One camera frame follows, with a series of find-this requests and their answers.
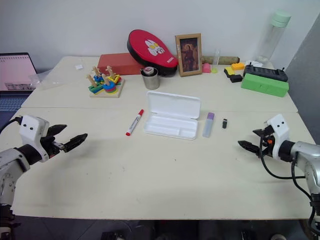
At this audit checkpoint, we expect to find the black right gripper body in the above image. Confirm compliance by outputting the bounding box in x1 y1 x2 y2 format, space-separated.
258 124 276 159

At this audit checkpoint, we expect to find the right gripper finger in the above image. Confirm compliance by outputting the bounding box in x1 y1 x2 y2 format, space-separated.
252 128 268 138
237 140 261 157

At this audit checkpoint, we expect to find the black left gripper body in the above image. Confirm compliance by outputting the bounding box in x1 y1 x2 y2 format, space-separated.
39 134 67 160

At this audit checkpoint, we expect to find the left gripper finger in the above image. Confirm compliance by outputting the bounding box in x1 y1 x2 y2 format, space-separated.
63 132 89 153
47 124 68 138

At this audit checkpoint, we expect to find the white open pencil case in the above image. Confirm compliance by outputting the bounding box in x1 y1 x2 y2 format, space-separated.
143 90 202 142

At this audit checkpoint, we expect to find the red black oval case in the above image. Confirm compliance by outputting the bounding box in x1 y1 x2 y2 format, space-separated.
126 29 180 78

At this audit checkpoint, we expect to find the clear stick with purple cap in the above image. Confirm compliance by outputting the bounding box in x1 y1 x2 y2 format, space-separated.
201 111 216 139

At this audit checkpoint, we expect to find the green rectangular box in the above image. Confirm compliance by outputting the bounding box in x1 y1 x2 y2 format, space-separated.
240 72 290 98

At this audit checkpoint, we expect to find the clear plastic bag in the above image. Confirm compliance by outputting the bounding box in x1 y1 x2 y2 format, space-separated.
28 68 64 91

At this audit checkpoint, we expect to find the black remote controller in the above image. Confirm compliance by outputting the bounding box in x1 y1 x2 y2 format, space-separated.
242 62 289 83

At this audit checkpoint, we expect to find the red whiteboard marker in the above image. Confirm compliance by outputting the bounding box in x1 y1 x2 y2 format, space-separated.
125 108 145 137

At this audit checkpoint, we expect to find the wooden shape stacking toy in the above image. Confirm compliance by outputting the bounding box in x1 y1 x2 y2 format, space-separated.
85 65 126 99

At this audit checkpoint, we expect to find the yellow and black block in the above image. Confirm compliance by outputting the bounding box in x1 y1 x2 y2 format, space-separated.
223 66 237 77

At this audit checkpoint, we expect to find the white crumpled paper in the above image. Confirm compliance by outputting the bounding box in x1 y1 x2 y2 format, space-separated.
244 59 264 68

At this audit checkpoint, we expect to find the open laptop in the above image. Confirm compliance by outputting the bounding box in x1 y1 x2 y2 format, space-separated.
0 52 39 114

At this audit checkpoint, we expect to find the brown rolled mat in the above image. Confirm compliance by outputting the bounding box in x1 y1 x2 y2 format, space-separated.
199 55 241 65

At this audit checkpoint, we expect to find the red rectangular box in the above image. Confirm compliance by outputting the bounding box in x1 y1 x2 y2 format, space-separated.
96 52 144 76

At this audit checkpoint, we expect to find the clear plastic tube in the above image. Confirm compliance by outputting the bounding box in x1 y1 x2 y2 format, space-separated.
212 48 221 70

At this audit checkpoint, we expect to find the clear bottle with green lid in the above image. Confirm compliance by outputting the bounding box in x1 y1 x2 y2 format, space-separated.
257 9 292 67

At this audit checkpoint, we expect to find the stainless steel cup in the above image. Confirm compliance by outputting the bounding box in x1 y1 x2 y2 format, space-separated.
140 67 161 91

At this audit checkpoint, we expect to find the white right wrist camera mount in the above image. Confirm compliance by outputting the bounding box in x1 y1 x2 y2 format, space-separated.
264 113 291 160

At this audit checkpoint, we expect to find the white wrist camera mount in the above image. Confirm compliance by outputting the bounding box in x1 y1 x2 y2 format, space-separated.
264 113 291 160
18 114 50 163

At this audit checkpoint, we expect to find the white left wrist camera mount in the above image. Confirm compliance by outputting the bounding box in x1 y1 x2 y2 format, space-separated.
18 114 50 163

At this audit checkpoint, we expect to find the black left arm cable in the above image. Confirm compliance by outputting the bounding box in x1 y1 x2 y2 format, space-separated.
0 116 23 134

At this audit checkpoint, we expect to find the wooden picture frame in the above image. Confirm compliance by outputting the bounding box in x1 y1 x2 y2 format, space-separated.
174 32 203 78

